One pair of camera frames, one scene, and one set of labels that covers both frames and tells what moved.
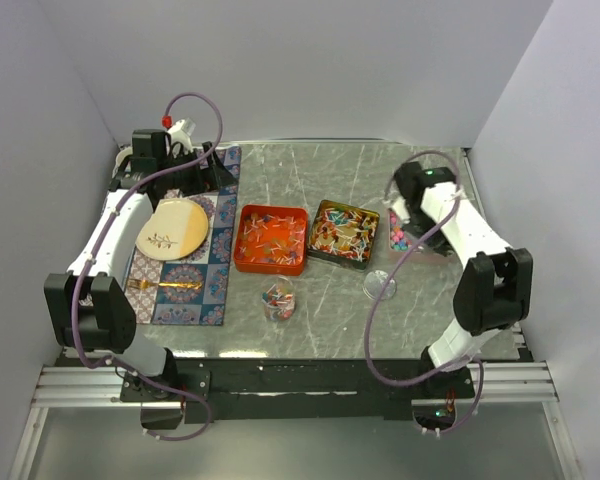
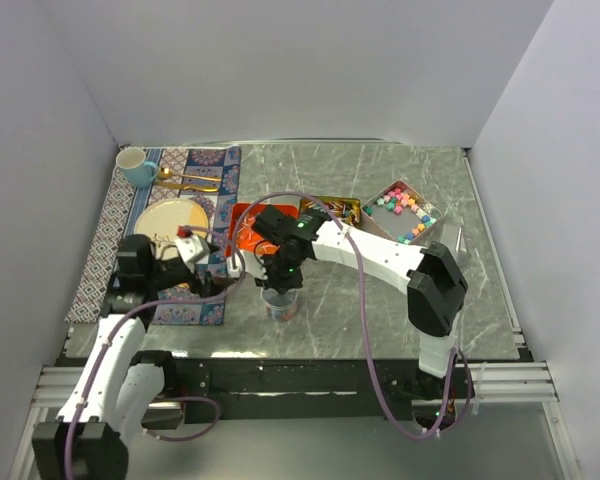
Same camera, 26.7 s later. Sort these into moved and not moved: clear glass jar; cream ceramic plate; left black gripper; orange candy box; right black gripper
Moved: left black gripper; right black gripper; orange candy box
Not moved: clear glass jar; cream ceramic plate
